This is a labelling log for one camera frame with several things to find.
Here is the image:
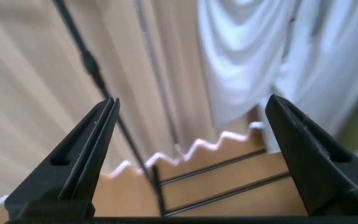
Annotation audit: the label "beige curtain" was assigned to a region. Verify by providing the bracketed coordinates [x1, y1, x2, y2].
[0, 0, 260, 209]

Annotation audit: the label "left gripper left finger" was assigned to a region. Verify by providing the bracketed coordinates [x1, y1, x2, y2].
[4, 96, 121, 220]

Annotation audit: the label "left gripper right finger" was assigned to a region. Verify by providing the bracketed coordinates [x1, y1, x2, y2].
[265, 94, 358, 217]

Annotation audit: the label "metal curtain wand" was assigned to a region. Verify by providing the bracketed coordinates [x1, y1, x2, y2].
[132, 0, 183, 150]

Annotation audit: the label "black clothes rack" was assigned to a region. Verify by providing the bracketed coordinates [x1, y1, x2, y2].
[52, 0, 291, 218]

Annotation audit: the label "pale grey shorts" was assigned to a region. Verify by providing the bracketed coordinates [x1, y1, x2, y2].
[196, 0, 358, 172]

